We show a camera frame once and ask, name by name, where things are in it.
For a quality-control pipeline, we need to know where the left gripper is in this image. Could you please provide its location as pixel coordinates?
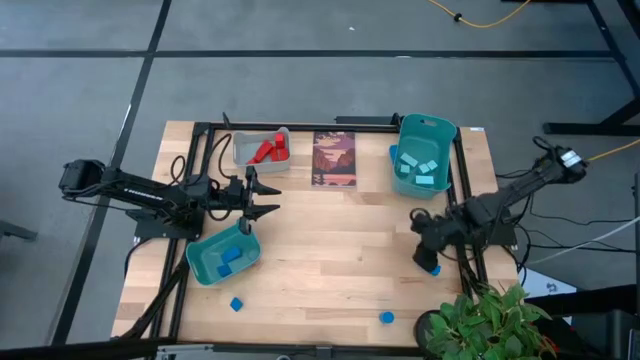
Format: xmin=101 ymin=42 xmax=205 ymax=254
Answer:
xmin=218 ymin=166 xmax=283 ymax=236

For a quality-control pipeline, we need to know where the teal plastic bin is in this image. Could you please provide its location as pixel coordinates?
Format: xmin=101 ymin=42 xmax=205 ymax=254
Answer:
xmin=389 ymin=113 xmax=459 ymax=200
xmin=185 ymin=219 xmax=263 ymax=287

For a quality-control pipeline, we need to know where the grey plastic bin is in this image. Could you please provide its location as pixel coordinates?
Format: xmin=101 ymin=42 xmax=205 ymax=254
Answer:
xmin=231 ymin=126 xmax=293 ymax=175

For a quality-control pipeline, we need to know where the landscape picture card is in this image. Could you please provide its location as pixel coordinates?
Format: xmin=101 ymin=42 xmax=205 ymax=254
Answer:
xmin=311 ymin=130 xmax=358 ymax=188

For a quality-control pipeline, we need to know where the artificial potted plant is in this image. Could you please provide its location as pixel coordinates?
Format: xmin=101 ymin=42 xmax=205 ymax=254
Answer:
xmin=413 ymin=282 xmax=559 ymax=360

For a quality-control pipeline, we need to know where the black desk base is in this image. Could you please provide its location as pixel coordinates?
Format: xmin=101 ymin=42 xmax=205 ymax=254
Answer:
xmin=502 ymin=0 xmax=640 ymax=137

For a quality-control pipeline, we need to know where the black equipment case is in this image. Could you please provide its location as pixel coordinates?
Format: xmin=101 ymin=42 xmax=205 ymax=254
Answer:
xmin=529 ymin=284 xmax=640 ymax=360

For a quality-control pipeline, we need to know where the grey metal bar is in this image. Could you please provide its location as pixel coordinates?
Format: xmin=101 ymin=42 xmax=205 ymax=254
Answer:
xmin=0 ymin=219 xmax=39 ymax=242

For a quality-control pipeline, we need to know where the grey cable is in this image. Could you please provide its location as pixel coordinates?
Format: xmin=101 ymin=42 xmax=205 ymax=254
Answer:
xmin=524 ymin=217 xmax=640 ymax=266

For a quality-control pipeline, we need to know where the yellow extension cable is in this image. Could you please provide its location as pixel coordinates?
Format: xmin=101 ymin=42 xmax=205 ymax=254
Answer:
xmin=427 ymin=0 xmax=531 ymax=29
xmin=587 ymin=138 xmax=640 ymax=164

